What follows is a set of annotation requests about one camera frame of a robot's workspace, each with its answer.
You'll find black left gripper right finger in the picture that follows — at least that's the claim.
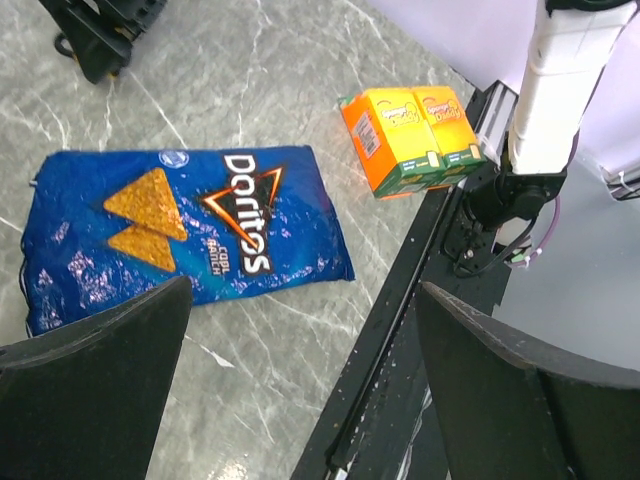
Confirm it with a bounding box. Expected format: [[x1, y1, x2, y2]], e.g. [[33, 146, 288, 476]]
[[416, 282, 639, 479]]

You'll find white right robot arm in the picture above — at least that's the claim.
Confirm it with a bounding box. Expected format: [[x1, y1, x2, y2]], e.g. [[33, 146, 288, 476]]
[[42, 1, 639, 242]]

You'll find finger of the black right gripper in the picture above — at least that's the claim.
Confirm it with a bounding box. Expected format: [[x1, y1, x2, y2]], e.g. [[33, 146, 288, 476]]
[[53, 9, 133, 84]]

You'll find blue Doritos chip bag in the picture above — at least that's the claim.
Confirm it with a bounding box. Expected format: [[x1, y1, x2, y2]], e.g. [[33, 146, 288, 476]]
[[20, 146, 355, 336]]

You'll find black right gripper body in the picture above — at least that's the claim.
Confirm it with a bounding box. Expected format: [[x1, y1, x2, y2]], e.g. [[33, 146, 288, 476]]
[[40, 0, 167, 43]]

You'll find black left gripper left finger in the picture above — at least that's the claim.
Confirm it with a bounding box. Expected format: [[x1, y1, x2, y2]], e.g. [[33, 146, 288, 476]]
[[1, 277, 192, 479]]

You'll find yellow padlock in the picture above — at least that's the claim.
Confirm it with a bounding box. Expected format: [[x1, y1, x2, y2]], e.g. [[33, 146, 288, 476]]
[[67, 28, 133, 84]]

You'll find left yellow sponge pack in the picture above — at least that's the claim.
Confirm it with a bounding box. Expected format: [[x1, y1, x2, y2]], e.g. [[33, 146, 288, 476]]
[[338, 88, 446, 199]]

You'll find yellow sponge pack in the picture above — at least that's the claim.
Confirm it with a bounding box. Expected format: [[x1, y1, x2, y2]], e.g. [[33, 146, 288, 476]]
[[412, 86, 486, 188], [338, 88, 446, 199]]

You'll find right yellow sponge pack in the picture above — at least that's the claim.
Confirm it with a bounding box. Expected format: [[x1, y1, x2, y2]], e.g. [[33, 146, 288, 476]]
[[412, 86, 486, 188]]

